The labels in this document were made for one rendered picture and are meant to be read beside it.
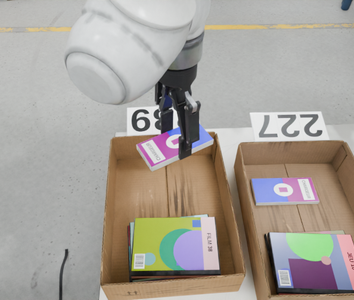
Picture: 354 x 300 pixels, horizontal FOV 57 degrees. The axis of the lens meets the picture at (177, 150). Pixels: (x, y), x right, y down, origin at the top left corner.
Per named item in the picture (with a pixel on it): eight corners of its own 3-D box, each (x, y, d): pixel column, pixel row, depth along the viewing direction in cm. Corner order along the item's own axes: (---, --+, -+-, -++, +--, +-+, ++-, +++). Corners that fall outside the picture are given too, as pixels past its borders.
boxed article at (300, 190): (250, 181, 88) (251, 178, 87) (309, 180, 89) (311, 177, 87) (255, 206, 84) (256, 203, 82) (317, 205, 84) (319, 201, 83)
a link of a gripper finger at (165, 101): (165, 88, 62) (162, 81, 62) (157, 114, 72) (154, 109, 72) (184, 81, 63) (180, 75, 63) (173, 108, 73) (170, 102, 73)
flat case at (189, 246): (134, 220, 78) (134, 217, 77) (214, 219, 78) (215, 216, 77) (130, 278, 69) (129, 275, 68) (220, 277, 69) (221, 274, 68)
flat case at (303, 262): (266, 234, 77) (268, 231, 76) (348, 237, 77) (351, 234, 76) (276, 295, 68) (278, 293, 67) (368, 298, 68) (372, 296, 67)
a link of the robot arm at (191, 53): (186, 8, 57) (185, 39, 62) (138, 21, 54) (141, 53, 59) (216, 33, 52) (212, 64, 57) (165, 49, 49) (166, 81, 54)
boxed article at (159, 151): (213, 144, 76) (214, 139, 75) (151, 172, 71) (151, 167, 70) (195, 124, 80) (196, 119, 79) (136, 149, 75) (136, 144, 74)
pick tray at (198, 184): (214, 154, 95) (217, 130, 88) (240, 292, 71) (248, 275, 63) (115, 159, 94) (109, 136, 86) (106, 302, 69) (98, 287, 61)
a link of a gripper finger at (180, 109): (186, 83, 63) (189, 84, 61) (195, 134, 68) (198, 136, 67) (167, 89, 61) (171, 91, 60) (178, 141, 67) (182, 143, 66)
